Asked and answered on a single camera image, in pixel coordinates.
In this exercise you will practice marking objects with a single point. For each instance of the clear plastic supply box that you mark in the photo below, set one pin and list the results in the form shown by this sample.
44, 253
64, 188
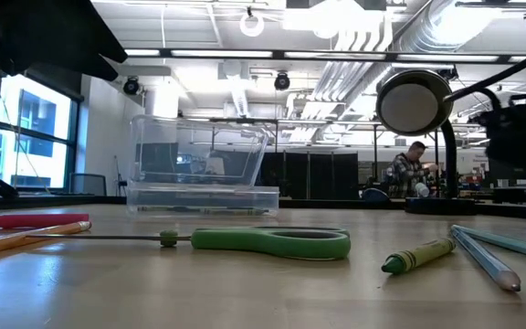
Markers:
199, 201

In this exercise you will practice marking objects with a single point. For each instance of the yellow-green crayon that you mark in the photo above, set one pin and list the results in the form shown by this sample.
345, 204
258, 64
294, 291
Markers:
420, 255

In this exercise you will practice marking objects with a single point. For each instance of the pink highlighter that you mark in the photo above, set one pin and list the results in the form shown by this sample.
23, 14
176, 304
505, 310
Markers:
30, 220

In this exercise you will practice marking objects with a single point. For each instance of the orange pencil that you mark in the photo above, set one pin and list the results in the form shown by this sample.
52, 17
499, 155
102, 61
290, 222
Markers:
25, 236

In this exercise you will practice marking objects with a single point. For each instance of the teal pencil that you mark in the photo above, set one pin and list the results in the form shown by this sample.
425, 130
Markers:
518, 246

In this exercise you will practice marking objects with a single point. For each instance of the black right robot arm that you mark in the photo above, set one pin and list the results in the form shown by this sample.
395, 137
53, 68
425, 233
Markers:
518, 137

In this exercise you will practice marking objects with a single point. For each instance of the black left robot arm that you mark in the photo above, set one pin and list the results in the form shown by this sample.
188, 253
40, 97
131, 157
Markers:
39, 36

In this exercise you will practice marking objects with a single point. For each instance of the black partition screen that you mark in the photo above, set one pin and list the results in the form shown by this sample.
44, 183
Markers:
318, 176

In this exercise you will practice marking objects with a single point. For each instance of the black ceiling spotlight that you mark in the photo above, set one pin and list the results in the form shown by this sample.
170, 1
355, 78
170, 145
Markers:
131, 85
282, 81

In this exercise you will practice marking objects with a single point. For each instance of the black overhead beam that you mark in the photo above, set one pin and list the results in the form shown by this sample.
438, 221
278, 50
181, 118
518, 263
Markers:
279, 55

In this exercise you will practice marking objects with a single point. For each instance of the dark blue chair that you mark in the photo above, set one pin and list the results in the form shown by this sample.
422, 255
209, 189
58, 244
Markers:
375, 194

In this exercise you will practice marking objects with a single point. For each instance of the person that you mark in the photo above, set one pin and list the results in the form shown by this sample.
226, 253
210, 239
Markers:
407, 176

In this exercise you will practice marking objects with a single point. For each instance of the black desk lamp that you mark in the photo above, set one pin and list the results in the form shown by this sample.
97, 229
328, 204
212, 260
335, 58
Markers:
411, 105

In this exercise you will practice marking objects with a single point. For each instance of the white bottle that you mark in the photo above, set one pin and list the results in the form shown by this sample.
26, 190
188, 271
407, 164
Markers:
422, 189

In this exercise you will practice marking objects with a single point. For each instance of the grey chair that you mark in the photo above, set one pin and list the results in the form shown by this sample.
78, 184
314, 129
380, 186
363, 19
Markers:
87, 183

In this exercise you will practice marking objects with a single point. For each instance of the large window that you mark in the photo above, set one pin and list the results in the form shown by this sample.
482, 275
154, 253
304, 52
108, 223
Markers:
39, 132

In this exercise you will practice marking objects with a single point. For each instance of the silver ventilation duct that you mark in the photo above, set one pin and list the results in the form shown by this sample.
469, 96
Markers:
427, 32

